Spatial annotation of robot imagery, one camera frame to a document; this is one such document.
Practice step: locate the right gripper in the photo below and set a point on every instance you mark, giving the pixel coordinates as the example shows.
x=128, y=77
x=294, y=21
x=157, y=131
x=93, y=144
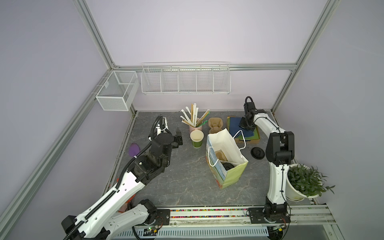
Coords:
x=251, y=128

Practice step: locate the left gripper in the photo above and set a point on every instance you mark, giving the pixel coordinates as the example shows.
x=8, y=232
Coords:
x=177, y=139

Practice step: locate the green paper cup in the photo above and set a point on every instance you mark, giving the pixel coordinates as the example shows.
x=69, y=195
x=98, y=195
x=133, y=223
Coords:
x=197, y=137

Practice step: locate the green paper gift bag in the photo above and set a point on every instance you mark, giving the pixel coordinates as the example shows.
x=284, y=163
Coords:
x=223, y=141

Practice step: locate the single brown pulp cup carrier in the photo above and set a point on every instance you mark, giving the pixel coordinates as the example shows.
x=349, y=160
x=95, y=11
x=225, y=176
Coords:
x=221, y=156

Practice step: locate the black paper cup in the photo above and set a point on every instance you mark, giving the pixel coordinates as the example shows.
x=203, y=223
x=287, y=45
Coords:
x=228, y=166

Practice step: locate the dark blue paper napkin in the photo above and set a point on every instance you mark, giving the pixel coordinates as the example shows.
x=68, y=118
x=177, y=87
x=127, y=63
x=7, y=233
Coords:
x=234, y=127

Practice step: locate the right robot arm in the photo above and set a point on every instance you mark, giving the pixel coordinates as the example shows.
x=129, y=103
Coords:
x=280, y=151

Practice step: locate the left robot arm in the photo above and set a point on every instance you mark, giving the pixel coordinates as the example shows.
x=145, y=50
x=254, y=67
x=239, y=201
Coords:
x=102, y=221

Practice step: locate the cardboard tray with napkins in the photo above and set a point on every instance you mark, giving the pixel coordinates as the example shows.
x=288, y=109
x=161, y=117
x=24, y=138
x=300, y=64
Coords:
x=240, y=134

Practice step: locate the brown pulp cup carrier stack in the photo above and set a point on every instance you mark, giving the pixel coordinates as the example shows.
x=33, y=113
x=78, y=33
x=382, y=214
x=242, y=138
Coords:
x=215, y=125

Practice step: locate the black cup lid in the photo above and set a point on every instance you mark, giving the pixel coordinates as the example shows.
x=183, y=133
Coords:
x=257, y=153

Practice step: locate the pink metal straw bucket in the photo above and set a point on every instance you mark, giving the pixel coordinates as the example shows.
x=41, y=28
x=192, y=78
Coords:
x=200, y=128

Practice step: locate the white wrapped straw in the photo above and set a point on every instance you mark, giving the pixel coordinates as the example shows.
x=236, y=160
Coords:
x=194, y=114

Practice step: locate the small white mesh basket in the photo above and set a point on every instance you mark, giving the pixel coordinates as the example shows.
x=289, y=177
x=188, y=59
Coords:
x=118, y=91

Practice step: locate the potted green plant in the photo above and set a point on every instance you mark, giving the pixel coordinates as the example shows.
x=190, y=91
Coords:
x=306, y=183

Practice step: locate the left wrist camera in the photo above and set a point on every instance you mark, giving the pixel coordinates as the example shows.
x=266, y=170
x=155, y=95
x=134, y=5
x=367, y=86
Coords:
x=162, y=126

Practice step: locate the wide white wire basket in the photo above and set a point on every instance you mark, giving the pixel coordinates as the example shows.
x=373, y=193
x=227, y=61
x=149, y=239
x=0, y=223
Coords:
x=186, y=78

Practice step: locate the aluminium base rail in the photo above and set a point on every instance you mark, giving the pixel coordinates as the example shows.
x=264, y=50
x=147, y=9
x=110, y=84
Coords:
x=208, y=223

